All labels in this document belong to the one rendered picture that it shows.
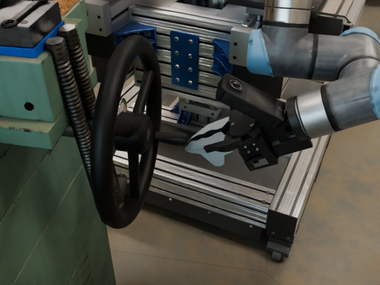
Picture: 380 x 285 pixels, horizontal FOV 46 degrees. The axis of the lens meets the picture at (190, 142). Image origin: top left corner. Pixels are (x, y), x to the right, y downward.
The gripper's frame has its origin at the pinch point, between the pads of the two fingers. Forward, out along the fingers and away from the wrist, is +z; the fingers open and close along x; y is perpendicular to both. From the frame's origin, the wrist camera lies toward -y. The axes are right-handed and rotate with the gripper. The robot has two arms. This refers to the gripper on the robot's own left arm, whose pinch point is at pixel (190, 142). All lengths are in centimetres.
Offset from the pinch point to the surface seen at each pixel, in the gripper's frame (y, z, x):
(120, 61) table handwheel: -23.0, -6.1, -11.2
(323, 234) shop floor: 85, 6, 44
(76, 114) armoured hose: -19.1, 4.5, -12.4
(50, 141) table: -19.6, 5.9, -18.0
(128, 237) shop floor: 50, 63, 29
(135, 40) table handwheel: -22.5, -6.0, -5.1
